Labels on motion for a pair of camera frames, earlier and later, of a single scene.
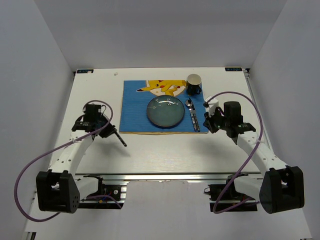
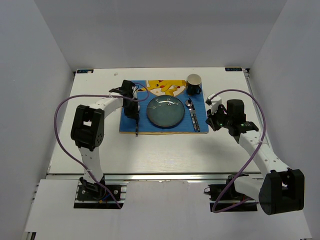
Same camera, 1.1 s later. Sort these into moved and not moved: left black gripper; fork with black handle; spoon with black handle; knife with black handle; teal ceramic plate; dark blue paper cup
Moved: fork with black handle; left black gripper
Not moved: knife with black handle; dark blue paper cup; teal ceramic plate; spoon with black handle
